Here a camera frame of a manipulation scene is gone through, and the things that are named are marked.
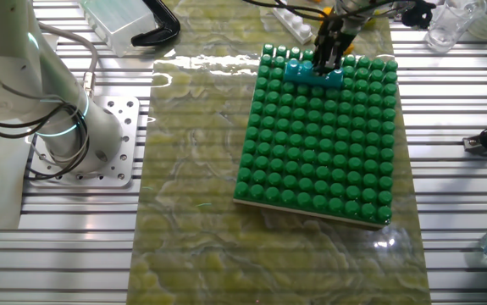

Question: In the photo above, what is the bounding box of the green studded baseplate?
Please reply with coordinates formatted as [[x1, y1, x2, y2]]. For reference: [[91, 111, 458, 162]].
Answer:
[[233, 42, 400, 230]]

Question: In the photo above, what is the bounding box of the aluminium arm base plate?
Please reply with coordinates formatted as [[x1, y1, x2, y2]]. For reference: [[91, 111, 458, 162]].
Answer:
[[25, 95, 141, 188]]

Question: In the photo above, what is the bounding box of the black C-clamp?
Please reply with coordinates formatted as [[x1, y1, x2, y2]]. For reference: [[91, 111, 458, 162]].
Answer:
[[130, 0, 181, 47]]

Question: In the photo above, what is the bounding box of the translucent plastic box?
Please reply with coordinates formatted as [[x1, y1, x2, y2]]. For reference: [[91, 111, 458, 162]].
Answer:
[[77, 0, 158, 58]]

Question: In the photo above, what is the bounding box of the gray arm power cable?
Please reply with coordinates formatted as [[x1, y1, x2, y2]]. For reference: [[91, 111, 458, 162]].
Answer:
[[37, 20, 100, 99]]

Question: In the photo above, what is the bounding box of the green marble pattern mat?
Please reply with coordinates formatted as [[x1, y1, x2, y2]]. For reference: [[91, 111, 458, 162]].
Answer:
[[126, 0, 433, 305]]

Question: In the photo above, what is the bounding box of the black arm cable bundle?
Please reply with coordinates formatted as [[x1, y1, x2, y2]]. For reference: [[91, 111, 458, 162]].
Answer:
[[0, 50, 92, 181]]

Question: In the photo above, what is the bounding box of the white four-stud brick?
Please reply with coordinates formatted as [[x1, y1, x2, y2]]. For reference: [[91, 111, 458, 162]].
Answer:
[[273, 6, 314, 46]]

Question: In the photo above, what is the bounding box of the clear glass cup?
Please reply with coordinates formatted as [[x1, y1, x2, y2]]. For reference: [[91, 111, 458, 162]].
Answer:
[[423, 0, 487, 53]]

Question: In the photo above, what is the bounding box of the teal four-stud brick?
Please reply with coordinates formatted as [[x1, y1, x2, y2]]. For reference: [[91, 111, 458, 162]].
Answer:
[[284, 58, 345, 89]]

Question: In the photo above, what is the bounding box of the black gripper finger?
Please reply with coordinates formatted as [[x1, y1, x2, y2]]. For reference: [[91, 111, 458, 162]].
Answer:
[[313, 33, 335, 77], [333, 33, 354, 71]]

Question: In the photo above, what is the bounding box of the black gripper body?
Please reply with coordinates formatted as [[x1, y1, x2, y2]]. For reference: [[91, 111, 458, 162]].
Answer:
[[318, 12, 365, 39]]

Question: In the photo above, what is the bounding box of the black camera cable with plug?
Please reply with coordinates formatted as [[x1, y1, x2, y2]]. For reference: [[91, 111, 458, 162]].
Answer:
[[242, 0, 437, 31]]

